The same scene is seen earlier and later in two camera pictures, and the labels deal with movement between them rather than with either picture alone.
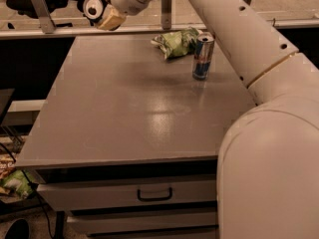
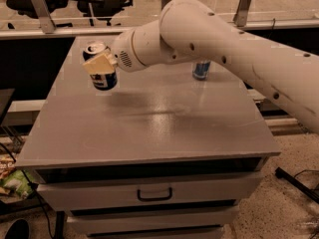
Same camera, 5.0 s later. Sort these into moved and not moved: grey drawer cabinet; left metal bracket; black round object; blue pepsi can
Moved: blue pepsi can
Not moved: black round object; grey drawer cabinet; left metal bracket
